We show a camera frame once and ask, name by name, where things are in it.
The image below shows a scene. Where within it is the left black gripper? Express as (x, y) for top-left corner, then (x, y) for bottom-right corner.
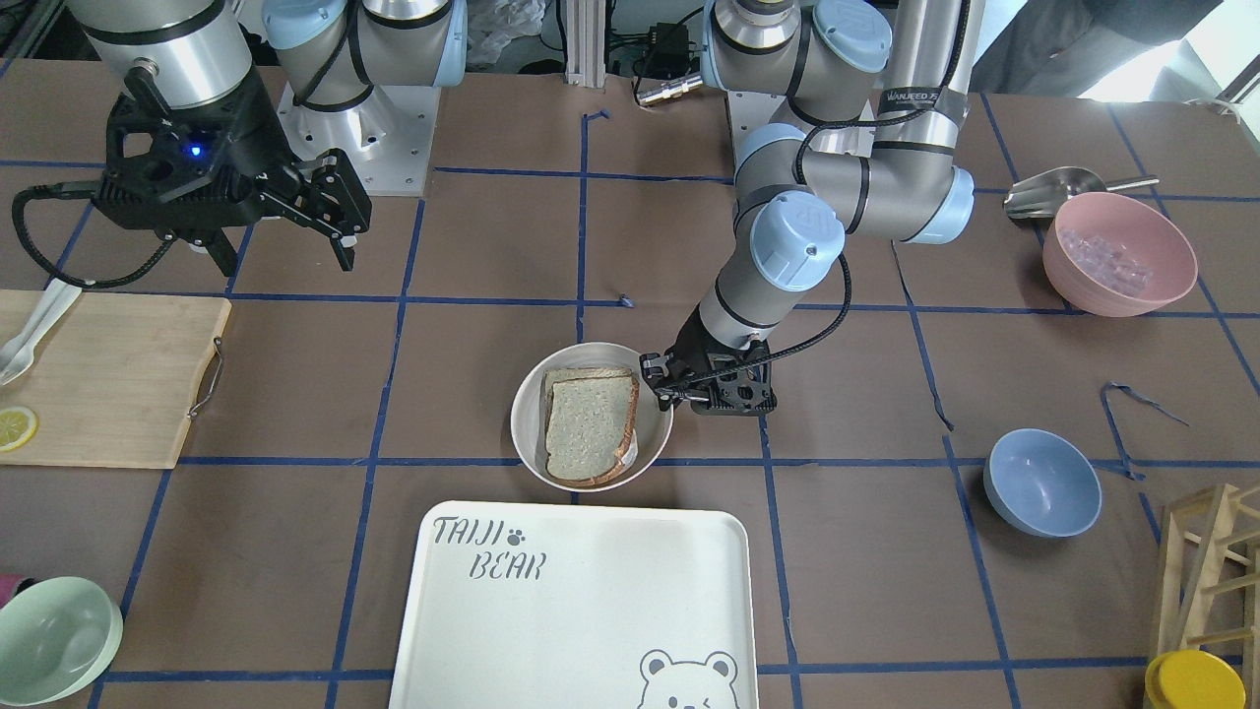
(640, 309), (770, 412)

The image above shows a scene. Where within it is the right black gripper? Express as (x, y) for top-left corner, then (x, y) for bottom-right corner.
(106, 65), (373, 277)

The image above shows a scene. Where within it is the bread slice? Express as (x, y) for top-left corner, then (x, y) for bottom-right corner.
(544, 372), (639, 487)
(543, 366), (638, 434)

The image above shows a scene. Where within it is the white round plate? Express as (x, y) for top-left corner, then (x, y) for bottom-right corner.
(510, 343), (673, 490)

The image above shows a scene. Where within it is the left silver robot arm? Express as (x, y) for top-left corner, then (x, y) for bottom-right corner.
(643, 1), (984, 416)

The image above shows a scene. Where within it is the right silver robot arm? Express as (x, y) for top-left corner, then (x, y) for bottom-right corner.
(68, 1), (467, 277)

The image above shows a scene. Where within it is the fried egg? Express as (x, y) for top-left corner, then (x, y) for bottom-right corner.
(617, 429), (639, 472)

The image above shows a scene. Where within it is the wooden cutting board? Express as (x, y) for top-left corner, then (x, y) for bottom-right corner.
(1, 291), (232, 470)

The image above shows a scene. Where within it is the white rectangular tray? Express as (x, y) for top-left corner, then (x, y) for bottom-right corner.
(391, 501), (759, 708)

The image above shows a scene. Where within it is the white plastic knife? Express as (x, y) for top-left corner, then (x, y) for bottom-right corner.
(1, 280), (83, 387)

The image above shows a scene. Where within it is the half lemon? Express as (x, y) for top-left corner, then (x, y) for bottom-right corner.
(0, 407), (40, 453)

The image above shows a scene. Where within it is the blue bowl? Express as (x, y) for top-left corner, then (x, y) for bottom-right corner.
(982, 429), (1103, 539)

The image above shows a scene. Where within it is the metal scoop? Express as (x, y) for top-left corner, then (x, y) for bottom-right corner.
(1003, 166), (1160, 220)

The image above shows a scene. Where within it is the pink cloth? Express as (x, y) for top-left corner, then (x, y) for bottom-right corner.
(0, 574), (37, 607)

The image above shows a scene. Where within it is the pink bowl with ice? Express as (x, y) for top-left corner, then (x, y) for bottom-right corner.
(1042, 191), (1200, 319)

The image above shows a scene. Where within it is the green bowl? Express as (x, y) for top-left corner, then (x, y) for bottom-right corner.
(1, 576), (123, 706)

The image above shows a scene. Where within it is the person in dark shirt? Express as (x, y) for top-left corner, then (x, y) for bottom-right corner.
(971, 1), (1220, 97)

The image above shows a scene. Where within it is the wooden mug rack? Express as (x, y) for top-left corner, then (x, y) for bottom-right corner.
(1149, 484), (1257, 683)

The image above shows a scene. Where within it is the yellow mug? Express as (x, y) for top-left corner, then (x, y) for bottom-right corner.
(1144, 649), (1247, 708)

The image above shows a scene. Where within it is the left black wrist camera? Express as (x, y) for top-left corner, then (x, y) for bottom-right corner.
(687, 363), (777, 417)

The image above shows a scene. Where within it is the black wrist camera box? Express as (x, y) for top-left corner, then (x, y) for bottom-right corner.
(92, 116), (256, 232)

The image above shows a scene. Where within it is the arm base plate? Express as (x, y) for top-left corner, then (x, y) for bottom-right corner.
(727, 91), (784, 155)
(278, 84), (444, 198)

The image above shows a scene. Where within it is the aluminium frame post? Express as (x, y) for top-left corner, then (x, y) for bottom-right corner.
(561, 0), (609, 93)

